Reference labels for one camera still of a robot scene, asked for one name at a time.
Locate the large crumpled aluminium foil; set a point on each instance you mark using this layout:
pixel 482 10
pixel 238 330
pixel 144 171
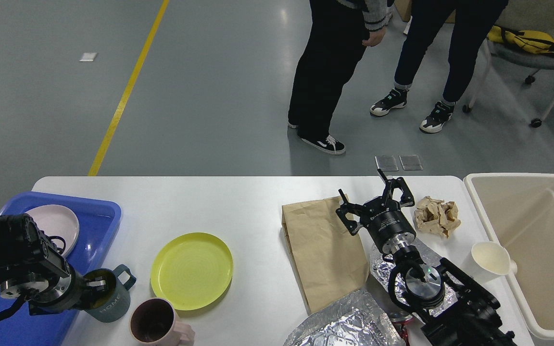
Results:
pixel 354 320

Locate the floor outlet plate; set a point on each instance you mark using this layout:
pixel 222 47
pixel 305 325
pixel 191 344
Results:
pixel 386 163
pixel 411 163

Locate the yellow plate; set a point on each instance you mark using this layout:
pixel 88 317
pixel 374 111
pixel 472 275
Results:
pixel 192 271

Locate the blue plastic tray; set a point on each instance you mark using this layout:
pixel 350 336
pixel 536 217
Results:
pixel 98 224

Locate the person in grey sweater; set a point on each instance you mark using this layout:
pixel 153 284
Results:
pixel 341 31

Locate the pink plate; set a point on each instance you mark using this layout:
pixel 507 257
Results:
pixel 58 221

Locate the small aluminium foil piece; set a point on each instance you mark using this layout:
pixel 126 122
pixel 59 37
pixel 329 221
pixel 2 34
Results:
pixel 381 269

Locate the crumpled brown paper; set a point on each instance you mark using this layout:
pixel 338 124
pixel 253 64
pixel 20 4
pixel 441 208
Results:
pixel 436 216

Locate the yellow bag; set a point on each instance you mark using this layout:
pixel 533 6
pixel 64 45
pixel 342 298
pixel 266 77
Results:
pixel 529 41

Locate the right floor outlet plate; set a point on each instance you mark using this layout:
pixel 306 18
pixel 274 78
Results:
pixel 411 163

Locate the white paper cup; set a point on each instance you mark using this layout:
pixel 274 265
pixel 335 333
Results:
pixel 489 260

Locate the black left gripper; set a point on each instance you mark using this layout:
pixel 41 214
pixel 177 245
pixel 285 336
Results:
pixel 55 295

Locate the beige plastic bin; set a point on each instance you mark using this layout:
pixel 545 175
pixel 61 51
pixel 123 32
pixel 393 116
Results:
pixel 517 211

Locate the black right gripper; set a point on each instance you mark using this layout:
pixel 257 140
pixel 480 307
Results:
pixel 386 222

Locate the grey office chair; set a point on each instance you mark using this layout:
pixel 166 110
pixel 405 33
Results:
pixel 516 57

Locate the brown paper bag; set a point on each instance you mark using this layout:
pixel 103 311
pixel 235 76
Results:
pixel 329 261

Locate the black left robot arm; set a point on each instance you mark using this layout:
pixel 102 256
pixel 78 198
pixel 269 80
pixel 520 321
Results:
pixel 34 272

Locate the left floor outlet plate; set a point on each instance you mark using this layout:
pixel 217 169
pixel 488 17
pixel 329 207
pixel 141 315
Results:
pixel 386 163

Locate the pink mug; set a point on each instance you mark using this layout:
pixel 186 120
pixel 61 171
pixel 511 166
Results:
pixel 156 323

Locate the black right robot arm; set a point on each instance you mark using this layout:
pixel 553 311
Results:
pixel 455 310

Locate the dark green mug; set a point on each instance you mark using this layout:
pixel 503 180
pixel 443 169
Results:
pixel 115 303

